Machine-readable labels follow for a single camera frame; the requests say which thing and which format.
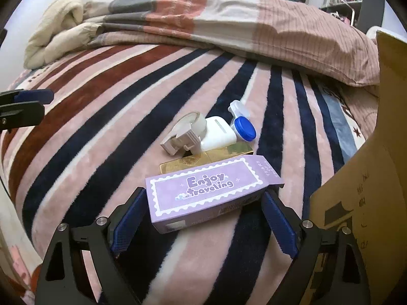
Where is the gold box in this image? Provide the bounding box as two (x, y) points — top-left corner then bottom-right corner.
(159, 142), (253, 174)

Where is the purple Enjoy traveling box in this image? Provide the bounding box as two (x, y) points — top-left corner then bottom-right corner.
(146, 155), (284, 234)

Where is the white earbuds case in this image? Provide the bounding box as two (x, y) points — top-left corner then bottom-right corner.
(200, 116), (237, 151)

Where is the beige tape dispenser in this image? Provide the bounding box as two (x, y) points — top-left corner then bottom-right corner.
(160, 112), (207, 156)

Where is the blue white contact lens case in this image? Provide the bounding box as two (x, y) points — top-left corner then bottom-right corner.
(228, 100), (257, 143)

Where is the cream fleece blanket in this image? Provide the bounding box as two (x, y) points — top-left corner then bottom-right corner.
(23, 0), (101, 70)

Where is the cardboard box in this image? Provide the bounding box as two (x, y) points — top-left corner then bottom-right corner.
(310, 32), (406, 304)

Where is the pink grey folded duvet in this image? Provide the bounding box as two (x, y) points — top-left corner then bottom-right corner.
(83, 0), (380, 87)

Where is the dark bookshelf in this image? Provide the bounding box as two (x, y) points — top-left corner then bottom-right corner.
(320, 0), (385, 33)

